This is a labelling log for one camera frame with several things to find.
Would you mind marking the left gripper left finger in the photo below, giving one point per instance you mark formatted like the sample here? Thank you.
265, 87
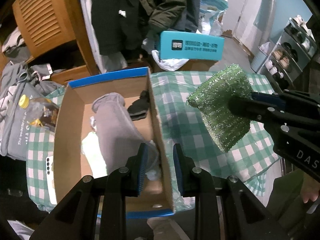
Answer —
137, 168

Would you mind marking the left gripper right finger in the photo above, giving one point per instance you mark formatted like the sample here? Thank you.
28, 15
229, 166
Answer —
184, 172

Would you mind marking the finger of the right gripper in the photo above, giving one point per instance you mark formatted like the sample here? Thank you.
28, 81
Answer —
291, 101
239, 106

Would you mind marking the green scouring pad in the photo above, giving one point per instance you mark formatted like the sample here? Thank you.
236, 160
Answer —
211, 98

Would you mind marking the grey fleece towel roll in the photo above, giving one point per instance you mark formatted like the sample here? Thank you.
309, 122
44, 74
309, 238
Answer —
118, 136

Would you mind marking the light green cloth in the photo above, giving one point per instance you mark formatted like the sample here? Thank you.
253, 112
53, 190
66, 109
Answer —
91, 150

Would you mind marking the black sock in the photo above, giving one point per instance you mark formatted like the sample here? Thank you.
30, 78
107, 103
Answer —
139, 108

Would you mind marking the light blue plastic bag bundle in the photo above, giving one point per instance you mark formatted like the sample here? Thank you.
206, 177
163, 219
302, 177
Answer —
153, 170

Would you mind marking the white patterned cloth bundle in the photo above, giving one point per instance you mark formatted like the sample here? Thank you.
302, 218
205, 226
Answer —
93, 123

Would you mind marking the person's hand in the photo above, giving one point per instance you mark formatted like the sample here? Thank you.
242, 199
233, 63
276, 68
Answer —
310, 189

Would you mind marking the green checkered tablecloth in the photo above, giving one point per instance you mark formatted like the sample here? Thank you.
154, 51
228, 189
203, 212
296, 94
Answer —
249, 159

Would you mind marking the light blue waste bin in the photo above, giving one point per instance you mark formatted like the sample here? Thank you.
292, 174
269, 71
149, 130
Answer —
260, 56

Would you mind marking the shoe rack with shoes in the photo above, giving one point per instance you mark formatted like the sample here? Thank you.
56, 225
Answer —
289, 56

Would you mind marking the blue-rimmed cardboard box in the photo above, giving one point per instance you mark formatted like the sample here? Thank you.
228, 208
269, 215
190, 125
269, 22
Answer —
73, 125

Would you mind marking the white plastic bag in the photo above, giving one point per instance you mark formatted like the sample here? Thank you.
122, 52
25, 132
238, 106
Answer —
169, 65

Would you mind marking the white smartphone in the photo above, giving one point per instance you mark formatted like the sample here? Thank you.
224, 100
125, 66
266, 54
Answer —
50, 180

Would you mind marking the teal shoe box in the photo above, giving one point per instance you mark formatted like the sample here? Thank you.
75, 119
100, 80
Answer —
192, 46

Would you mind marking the blue white shopping bag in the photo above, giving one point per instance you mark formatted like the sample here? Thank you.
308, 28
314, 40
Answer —
210, 17

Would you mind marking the plastic bottle yellow cap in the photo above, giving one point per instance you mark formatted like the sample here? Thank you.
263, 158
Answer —
40, 112

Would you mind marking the black hanging jacket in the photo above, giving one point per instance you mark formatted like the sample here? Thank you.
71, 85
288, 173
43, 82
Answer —
122, 25

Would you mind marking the wooden louvered cabinet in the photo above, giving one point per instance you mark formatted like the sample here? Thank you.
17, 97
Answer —
54, 32

